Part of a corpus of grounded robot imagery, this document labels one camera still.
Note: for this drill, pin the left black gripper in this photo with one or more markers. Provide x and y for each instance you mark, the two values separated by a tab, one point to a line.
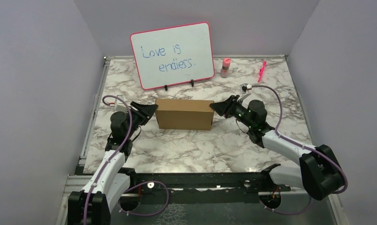
144	111

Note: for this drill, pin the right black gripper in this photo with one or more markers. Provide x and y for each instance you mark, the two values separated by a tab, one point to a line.
225	108

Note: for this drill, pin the brown cardboard box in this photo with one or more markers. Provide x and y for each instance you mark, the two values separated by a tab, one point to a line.
184	114

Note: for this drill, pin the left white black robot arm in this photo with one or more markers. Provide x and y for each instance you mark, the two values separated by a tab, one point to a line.
93	204

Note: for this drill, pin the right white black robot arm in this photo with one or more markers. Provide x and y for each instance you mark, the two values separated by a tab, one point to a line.
318	171

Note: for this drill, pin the pink-capped spray bottle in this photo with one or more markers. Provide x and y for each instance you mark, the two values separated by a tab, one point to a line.
224	72

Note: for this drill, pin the pink marker pen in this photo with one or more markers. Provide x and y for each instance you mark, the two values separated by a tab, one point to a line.
261	72

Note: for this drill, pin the pink-framed whiteboard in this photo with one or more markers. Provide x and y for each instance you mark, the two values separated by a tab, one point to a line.
173	56

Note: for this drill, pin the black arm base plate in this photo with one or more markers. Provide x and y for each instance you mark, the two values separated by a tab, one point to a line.
198	188

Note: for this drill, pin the aluminium table frame rail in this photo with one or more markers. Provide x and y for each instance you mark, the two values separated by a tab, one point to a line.
226	148

